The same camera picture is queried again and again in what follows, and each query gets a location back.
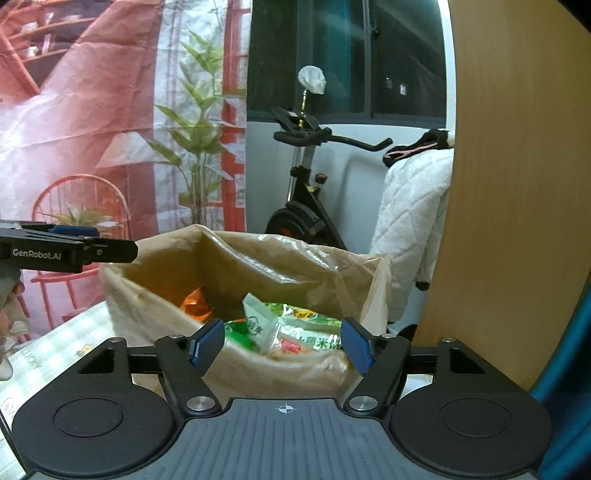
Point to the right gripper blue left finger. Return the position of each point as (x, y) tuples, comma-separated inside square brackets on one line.
[(183, 362)]

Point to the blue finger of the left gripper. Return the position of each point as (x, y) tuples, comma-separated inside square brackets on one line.
[(105, 250), (74, 231)]

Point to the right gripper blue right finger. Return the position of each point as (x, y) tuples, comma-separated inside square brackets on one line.
[(381, 362)]

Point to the orange snack bag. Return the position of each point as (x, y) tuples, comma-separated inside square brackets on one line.
[(196, 306)]

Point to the green snack bag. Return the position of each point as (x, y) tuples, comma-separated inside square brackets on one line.
[(273, 328)]

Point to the person's left hand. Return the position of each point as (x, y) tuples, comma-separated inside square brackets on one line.
[(13, 319)]

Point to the cardboard box with plastic liner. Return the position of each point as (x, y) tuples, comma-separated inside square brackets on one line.
[(283, 291)]

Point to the green plaid tablecloth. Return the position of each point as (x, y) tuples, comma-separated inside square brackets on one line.
[(42, 360)]

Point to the red printed backdrop cloth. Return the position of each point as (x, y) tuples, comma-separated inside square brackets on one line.
[(125, 116)]

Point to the black exercise bike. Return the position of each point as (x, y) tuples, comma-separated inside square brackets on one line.
[(303, 216)]

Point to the wooden board panel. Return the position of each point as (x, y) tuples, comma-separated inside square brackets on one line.
[(515, 253)]

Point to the white quilted blanket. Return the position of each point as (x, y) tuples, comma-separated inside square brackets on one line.
[(411, 221)]

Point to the teal curtain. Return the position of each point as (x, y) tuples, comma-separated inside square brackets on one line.
[(564, 389)]

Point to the black pink item on blanket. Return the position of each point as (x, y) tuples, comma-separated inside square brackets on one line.
[(437, 139)]

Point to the dark window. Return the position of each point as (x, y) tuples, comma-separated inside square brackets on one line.
[(348, 61)]

